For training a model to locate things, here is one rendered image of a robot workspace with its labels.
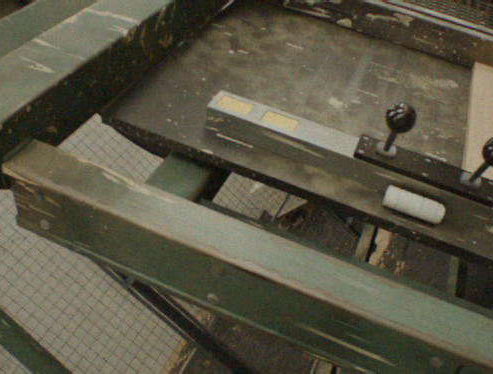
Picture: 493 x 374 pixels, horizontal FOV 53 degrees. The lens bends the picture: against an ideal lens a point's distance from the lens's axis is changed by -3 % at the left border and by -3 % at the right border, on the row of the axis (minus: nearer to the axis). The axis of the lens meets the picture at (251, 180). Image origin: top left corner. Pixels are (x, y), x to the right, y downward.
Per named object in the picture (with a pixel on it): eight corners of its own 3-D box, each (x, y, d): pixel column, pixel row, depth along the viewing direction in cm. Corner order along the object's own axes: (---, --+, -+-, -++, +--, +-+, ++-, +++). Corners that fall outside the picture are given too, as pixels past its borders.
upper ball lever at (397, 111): (392, 171, 70) (415, 129, 57) (366, 161, 71) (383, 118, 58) (400, 147, 71) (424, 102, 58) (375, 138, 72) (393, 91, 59)
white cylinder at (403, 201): (380, 209, 68) (436, 230, 67) (387, 193, 66) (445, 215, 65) (384, 195, 71) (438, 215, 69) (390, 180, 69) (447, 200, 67)
